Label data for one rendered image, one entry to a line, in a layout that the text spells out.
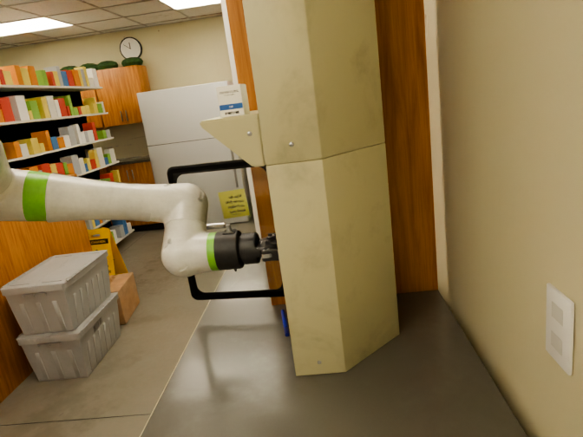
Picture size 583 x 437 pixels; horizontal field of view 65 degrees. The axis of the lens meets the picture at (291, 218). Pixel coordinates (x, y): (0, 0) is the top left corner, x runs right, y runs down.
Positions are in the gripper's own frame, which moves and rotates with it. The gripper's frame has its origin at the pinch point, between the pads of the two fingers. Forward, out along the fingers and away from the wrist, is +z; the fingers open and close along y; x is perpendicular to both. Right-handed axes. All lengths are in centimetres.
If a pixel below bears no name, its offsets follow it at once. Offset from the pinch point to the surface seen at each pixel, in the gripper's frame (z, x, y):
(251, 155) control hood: -12.6, -23.5, -14.1
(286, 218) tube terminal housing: -7.3, -10.3, -14.1
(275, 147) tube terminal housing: -7.7, -24.4, -14.0
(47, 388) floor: -184, 122, 129
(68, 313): -163, 76, 138
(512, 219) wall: 33.3, -8.0, -21.6
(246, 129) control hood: -12.7, -28.5, -14.1
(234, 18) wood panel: -18, -54, 23
